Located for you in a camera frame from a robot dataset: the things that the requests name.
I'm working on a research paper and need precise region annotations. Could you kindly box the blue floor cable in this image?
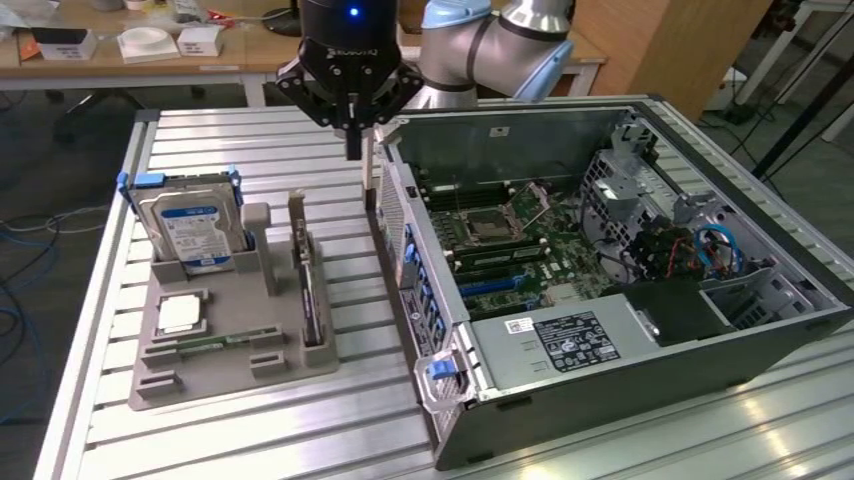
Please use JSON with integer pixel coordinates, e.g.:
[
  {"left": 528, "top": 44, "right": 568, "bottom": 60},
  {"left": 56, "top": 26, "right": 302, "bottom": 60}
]
[{"left": 0, "top": 219, "right": 63, "bottom": 426}]

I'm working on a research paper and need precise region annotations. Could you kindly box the CPU socket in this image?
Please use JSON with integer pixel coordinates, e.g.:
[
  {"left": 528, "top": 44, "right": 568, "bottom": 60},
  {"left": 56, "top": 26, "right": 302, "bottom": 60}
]
[{"left": 459, "top": 182, "right": 560, "bottom": 247}]

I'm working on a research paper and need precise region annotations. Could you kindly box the grey parts rack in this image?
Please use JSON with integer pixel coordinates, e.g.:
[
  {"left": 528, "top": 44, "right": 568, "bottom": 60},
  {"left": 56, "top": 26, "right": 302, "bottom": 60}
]
[{"left": 127, "top": 202, "right": 343, "bottom": 412}]

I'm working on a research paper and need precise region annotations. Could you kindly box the black lamp base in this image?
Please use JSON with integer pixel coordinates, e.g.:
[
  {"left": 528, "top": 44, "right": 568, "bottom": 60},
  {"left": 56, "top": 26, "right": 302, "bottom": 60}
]
[{"left": 262, "top": 0, "right": 303, "bottom": 37}]

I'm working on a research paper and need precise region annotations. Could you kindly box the grey power supply unit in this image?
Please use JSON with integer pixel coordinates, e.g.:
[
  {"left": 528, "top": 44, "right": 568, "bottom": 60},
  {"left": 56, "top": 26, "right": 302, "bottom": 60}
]
[{"left": 470, "top": 294, "right": 662, "bottom": 391}]

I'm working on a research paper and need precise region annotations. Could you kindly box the black open PC case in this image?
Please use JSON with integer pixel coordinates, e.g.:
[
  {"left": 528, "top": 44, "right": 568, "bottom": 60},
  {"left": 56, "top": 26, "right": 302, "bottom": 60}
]
[{"left": 365, "top": 94, "right": 854, "bottom": 471}]

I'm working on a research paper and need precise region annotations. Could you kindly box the white box with black lid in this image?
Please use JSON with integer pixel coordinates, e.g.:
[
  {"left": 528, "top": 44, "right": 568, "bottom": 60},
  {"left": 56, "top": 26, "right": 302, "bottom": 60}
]
[{"left": 32, "top": 27, "right": 99, "bottom": 61}]

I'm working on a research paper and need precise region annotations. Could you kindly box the metal disk bay cage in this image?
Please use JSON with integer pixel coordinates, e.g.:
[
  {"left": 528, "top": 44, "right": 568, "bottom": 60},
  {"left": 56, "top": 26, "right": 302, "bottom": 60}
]
[{"left": 577, "top": 122, "right": 702, "bottom": 281}]

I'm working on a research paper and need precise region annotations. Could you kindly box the white box with round dish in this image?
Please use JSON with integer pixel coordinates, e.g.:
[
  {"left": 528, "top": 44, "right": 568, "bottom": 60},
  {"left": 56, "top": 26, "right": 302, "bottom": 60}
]
[{"left": 118, "top": 27, "right": 183, "bottom": 64}]

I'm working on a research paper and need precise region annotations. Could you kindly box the wooden desk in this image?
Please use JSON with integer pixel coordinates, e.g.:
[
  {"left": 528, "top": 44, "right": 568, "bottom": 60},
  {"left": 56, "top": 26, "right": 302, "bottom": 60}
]
[{"left": 0, "top": 0, "right": 609, "bottom": 94}]

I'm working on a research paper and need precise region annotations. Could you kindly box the hard disk in blue caddy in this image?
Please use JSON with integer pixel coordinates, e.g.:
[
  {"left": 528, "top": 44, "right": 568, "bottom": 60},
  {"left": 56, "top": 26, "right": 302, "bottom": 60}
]
[{"left": 118, "top": 164, "right": 243, "bottom": 276}]

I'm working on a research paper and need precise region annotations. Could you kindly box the plain white box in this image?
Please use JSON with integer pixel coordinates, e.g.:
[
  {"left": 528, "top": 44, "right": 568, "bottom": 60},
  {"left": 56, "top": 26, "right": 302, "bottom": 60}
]
[{"left": 177, "top": 25, "right": 226, "bottom": 57}]

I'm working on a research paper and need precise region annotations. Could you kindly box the green motherboard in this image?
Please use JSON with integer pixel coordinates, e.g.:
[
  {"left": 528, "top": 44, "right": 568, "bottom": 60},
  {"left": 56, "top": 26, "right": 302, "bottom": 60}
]
[{"left": 417, "top": 179, "right": 636, "bottom": 321}]

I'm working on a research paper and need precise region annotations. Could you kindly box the blue wire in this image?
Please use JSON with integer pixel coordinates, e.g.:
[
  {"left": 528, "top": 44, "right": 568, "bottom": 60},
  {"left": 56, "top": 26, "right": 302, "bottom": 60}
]
[{"left": 693, "top": 224, "right": 746, "bottom": 281}]

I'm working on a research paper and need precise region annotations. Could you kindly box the wooden cabinet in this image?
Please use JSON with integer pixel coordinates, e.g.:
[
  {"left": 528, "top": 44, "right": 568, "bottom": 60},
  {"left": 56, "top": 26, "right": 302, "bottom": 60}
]
[{"left": 573, "top": 0, "right": 776, "bottom": 121}]

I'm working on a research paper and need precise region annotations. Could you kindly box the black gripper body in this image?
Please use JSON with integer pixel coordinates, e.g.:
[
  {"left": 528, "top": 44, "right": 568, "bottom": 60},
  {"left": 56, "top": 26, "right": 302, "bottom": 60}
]
[{"left": 298, "top": 0, "right": 405, "bottom": 104}]

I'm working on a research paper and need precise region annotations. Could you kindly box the Nvidia graphics card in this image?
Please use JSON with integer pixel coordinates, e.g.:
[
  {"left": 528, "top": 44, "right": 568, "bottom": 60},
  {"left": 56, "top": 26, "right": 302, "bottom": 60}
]
[{"left": 287, "top": 187, "right": 334, "bottom": 350}]

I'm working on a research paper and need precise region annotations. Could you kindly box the silver CPU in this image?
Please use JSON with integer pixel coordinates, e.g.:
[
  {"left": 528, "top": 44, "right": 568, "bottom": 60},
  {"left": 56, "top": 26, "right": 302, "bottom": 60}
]
[{"left": 157, "top": 294, "right": 206, "bottom": 335}]

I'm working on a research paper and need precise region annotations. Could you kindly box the green RAM stick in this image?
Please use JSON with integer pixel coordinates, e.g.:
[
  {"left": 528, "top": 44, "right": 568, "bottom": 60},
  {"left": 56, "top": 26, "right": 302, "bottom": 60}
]
[{"left": 174, "top": 332, "right": 259, "bottom": 351}]

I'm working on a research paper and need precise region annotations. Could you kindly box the black office chair base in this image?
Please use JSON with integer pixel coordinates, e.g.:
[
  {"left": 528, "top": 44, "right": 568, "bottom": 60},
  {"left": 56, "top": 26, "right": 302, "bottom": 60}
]
[{"left": 52, "top": 89, "right": 146, "bottom": 144}]

